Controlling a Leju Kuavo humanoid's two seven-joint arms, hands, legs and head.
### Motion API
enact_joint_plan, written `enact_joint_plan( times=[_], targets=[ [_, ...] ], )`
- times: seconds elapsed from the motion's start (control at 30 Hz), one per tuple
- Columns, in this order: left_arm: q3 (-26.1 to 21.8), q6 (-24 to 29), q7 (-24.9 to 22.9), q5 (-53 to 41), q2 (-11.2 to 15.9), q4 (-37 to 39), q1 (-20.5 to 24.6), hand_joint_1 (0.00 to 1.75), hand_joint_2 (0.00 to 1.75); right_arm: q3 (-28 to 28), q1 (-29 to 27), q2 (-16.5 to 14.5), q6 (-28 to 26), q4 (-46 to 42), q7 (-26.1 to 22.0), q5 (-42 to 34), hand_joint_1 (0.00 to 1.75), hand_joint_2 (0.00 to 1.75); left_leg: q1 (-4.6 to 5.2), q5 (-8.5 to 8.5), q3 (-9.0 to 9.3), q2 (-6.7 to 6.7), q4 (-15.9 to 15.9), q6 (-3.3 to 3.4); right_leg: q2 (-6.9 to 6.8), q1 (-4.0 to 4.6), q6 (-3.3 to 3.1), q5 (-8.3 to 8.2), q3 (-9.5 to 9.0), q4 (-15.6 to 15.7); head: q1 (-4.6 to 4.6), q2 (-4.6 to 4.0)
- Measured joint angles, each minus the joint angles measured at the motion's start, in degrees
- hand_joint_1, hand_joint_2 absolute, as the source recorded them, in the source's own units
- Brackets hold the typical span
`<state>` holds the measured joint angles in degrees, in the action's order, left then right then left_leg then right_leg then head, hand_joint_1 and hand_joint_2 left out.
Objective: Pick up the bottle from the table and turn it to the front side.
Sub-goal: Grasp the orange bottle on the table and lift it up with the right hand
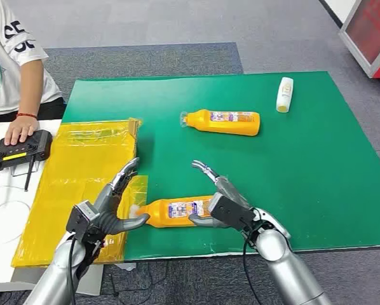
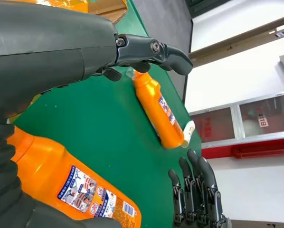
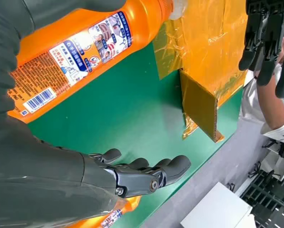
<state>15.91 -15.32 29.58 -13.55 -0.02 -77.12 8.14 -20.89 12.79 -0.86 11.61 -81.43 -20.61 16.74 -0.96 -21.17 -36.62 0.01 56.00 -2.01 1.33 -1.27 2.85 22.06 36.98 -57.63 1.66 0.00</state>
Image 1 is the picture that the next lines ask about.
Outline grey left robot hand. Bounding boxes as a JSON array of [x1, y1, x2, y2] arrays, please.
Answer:
[[93, 157, 150, 237]]

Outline person's left hand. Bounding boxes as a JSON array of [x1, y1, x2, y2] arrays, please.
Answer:
[[4, 115, 40, 147]]

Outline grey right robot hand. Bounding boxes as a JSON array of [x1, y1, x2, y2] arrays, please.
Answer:
[[188, 159, 252, 230]]

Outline orange bottle with label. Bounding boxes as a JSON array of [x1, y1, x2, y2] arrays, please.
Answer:
[[129, 194, 215, 229], [180, 109, 261, 138]]

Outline small white bottle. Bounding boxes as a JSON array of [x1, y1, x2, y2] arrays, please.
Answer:
[[276, 76, 295, 114]]

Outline black remote controller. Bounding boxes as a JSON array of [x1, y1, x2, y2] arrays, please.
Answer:
[[0, 129, 53, 200]]

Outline yellow taped cardboard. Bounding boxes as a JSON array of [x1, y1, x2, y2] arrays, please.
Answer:
[[11, 118, 149, 269]]

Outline person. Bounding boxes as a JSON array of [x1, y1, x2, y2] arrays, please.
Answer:
[[0, 0, 67, 124]]

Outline green mat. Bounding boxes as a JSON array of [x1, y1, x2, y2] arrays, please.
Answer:
[[61, 71, 380, 262]]

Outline red and white cabinet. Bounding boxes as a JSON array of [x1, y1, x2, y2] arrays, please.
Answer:
[[338, 0, 380, 80]]

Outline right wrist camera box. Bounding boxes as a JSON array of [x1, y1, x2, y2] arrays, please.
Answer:
[[207, 192, 257, 233]]

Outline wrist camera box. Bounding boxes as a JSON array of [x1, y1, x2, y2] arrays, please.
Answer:
[[207, 192, 257, 233], [65, 200, 101, 243]]

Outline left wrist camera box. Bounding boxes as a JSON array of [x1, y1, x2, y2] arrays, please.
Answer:
[[65, 200, 101, 243]]

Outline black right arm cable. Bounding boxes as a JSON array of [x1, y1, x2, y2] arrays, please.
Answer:
[[242, 208, 267, 305]]

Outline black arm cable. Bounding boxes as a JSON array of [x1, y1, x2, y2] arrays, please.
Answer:
[[68, 234, 79, 305], [242, 208, 267, 305]]

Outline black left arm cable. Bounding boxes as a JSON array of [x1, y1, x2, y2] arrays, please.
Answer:
[[68, 234, 79, 305]]

